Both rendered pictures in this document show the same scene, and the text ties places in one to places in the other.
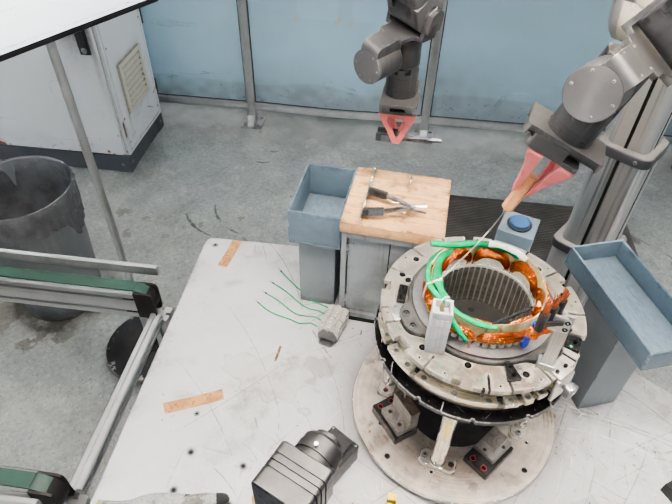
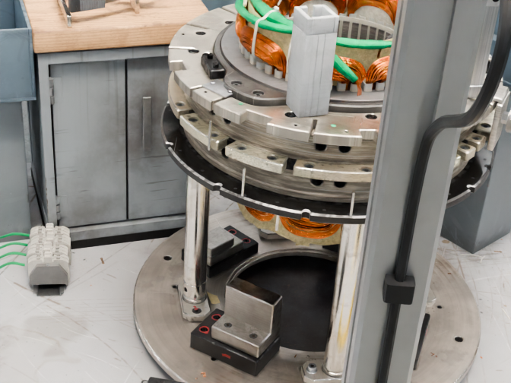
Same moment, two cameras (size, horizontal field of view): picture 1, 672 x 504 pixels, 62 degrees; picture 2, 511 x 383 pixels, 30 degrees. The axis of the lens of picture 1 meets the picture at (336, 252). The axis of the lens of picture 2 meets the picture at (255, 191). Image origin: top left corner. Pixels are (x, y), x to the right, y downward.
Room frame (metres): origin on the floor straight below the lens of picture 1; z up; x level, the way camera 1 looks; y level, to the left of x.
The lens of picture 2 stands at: (-0.10, 0.27, 1.47)
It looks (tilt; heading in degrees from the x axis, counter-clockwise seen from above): 32 degrees down; 329
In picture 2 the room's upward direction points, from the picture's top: 4 degrees clockwise
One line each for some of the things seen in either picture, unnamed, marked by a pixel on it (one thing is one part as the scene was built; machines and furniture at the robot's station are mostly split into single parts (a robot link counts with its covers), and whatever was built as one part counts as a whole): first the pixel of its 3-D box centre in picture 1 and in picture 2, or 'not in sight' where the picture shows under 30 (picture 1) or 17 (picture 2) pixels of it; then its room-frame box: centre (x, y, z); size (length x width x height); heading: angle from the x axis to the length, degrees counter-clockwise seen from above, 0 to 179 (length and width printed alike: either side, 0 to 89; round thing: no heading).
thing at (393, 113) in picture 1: (398, 118); not in sight; (0.93, -0.11, 1.22); 0.07 x 0.07 x 0.09; 80
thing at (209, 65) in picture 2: (402, 292); (212, 64); (0.61, -0.11, 1.10); 0.03 x 0.01 x 0.01; 168
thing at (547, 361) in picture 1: (556, 340); (481, 33); (0.48, -0.30, 1.15); 0.03 x 0.02 x 0.12; 70
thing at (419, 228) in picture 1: (397, 204); (111, 5); (0.89, -0.12, 1.05); 0.20 x 0.19 x 0.02; 79
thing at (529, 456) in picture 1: (451, 404); (306, 299); (0.59, -0.23, 0.80); 0.39 x 0.39 x 0.01
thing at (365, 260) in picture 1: (391, 255); (113, 114); (0.89, -0.12, 0.91); 0.19 x 0.19 x 0.26; 79
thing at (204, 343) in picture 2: (394, 418); (235, 341); (0.55, -0.12, 0.81); 0.08 x 0.05 x 0.02; 30
